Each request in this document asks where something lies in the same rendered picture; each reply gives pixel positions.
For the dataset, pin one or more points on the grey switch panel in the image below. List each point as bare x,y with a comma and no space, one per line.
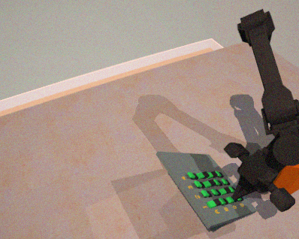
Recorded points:
207,188

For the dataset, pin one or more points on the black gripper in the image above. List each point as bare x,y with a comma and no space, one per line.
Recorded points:
280,197

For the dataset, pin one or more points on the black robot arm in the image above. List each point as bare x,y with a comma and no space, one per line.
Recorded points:
279,107

